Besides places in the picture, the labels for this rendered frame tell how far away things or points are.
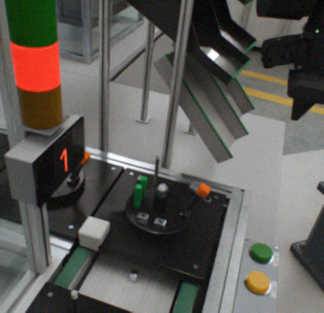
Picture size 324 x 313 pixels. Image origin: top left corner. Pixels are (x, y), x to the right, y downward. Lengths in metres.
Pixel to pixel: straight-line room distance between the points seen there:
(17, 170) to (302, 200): 0.81
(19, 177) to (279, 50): 0.39
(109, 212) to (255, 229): 0.37
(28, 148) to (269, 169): 0.83
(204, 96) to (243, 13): 3.82
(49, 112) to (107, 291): 0.37
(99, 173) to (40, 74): 0.46
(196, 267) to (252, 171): 0.51
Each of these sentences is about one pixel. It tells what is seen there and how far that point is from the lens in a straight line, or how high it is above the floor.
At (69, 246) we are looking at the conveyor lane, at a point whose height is 0.96.
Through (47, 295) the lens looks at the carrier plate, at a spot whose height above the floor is 0.97.
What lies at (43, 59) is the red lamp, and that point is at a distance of 0.44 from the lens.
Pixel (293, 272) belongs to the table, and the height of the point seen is 0.86.
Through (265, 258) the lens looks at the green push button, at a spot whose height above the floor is 0.97.
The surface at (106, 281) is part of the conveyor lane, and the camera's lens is 0.73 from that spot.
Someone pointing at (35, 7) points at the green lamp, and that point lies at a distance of 0.42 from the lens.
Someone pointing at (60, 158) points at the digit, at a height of 1.21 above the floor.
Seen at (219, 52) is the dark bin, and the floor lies 1.22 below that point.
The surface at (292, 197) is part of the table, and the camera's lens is 1.10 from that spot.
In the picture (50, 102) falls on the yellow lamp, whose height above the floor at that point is 1.29.
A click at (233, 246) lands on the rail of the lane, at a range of 0.77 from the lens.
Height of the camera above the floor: 1.51
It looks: 35 degrees down
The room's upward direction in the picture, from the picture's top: 7 degrees clockwise
